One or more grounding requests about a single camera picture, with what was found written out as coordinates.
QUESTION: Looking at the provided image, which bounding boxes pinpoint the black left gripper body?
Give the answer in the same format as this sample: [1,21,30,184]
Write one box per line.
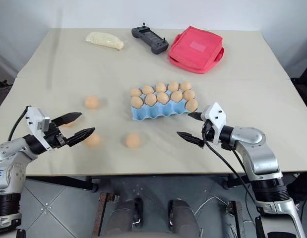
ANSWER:
[44,120,69,150]

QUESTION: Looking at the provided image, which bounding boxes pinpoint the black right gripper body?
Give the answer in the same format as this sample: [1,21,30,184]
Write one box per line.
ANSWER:
[202,120,216,143]

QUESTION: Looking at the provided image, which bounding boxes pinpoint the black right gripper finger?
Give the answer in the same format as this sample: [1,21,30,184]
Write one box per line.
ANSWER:
[177,131,206,149]
[187,112,206,122]

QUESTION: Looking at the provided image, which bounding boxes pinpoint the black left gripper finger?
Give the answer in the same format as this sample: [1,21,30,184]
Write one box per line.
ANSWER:
[52,112,83,127]
[66,127,96,146]

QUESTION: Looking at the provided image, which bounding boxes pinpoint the blue egg tray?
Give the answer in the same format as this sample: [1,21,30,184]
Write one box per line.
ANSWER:
[130,93,199,122]

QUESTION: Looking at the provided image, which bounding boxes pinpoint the black table leg with caster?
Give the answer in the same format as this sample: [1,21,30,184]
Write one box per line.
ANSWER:
[221,173,247,191]
[54,175,100,193]

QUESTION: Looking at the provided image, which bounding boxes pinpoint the red fabric bag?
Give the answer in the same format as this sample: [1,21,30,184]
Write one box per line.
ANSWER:
[167,25,225,75]

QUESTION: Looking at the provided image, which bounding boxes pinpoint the black stand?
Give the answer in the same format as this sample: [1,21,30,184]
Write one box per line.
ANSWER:
[0,77,13,110]

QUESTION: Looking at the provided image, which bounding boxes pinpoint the rusty metal bar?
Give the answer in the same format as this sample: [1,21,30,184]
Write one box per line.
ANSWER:
[227,200,245,238]
[92,192,109,238]

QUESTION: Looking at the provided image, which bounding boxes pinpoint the white rice bag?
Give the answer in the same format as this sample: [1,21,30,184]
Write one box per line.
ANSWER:
[84,31,125,52]

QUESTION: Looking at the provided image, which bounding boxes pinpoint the dark grey remote controller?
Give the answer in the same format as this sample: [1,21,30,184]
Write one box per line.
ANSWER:
[131,23,170,56]

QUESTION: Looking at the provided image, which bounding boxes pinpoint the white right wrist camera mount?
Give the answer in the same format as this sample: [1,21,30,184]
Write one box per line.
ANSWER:
[201,102,228,144]

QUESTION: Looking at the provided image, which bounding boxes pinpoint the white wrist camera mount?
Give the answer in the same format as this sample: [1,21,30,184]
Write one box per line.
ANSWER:
[25,106,54,151]
[201,102,228,144]

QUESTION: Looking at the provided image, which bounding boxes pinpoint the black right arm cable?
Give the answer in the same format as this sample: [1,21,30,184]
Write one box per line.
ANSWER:
[202,128,266,220]

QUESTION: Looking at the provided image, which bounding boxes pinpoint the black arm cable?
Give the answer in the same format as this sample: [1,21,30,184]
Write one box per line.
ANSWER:
[202,128,266,220]
[7,106,29,142]

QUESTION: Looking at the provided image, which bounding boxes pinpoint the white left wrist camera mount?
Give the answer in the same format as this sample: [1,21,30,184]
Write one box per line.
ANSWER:
[25,106,54,151]

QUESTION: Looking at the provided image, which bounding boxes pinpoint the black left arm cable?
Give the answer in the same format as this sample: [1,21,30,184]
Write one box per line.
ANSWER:
[7,106,29,142]

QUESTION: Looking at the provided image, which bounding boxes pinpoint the white floor cable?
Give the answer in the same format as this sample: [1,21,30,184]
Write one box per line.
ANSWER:
[193,195,230,217]

